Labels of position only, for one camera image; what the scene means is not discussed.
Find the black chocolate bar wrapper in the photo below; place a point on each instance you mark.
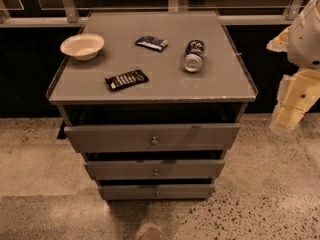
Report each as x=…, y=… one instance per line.
x=126, y=80

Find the grey drawer cabinet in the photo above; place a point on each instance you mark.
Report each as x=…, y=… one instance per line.
x=218, y=93

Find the grey drawer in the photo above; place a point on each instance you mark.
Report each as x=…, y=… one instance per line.
x=151, y=137
x=154, y=169
x=163, y=191

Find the grey middle drawer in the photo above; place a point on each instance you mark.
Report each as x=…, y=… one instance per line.
x=154, y=169

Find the white bowl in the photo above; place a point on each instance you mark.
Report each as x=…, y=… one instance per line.
x=82, y=47

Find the grey top drawer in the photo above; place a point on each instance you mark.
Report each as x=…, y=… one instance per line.
x=151, y=137

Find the blue soda can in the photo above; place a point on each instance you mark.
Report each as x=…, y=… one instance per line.
x=193, y=56

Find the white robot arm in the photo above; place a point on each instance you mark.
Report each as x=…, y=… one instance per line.
x=301, y=40

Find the blue snack packet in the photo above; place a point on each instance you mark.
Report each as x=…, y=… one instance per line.
x=151, y=42

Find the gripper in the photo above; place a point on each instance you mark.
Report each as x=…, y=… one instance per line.
x=305, y=40

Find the metal railing frame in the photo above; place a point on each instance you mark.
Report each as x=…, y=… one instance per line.
x=56, y=13

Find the grey bottom drawer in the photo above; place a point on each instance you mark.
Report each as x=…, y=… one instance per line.
x=163, y=191

